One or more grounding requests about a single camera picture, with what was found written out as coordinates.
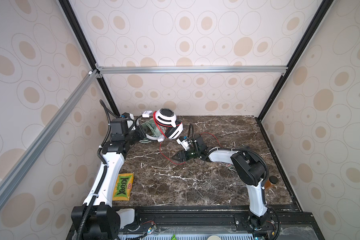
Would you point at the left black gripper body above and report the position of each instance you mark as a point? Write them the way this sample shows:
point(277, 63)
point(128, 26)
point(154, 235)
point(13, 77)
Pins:
point(135, 135)

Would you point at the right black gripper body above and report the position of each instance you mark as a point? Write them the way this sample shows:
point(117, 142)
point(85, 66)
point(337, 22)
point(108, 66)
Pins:
point(190, 154)

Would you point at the mint green headphones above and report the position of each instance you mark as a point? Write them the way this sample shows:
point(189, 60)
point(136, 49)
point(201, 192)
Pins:
point(151, 130)

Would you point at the white black red headphones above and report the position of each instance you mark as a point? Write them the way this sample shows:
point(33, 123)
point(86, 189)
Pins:
point(166, 121)

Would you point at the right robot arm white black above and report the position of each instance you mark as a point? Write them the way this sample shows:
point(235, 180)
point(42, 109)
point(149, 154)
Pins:
point(250, 167)

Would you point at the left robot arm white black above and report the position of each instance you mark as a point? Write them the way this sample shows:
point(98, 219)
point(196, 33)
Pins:
point(96, 219)

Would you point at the yellow green snack bag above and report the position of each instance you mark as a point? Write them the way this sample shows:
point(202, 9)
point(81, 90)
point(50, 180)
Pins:
point(123, 187)

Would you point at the amber bottle black cap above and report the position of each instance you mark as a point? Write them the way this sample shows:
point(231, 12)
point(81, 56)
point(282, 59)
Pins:
point(272, 180)

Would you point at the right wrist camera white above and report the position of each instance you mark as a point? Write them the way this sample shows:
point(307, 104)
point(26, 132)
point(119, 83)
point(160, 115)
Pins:
point(184, 142)

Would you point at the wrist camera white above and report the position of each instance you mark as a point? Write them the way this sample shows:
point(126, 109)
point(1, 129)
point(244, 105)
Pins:
point(184, 142)
point(128, 117)

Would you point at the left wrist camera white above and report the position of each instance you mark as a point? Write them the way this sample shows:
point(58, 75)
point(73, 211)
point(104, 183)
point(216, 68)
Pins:
point(128, 117)

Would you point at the horizontal aluminium frame bar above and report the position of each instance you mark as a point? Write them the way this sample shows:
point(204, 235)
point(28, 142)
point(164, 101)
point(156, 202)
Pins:
point(193, 70)

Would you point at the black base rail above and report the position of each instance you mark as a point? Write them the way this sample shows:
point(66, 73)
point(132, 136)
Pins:
point(286, 222)

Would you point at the left diagonal aluminium frame bar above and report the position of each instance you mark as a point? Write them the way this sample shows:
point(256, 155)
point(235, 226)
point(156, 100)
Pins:
point(22, 167)

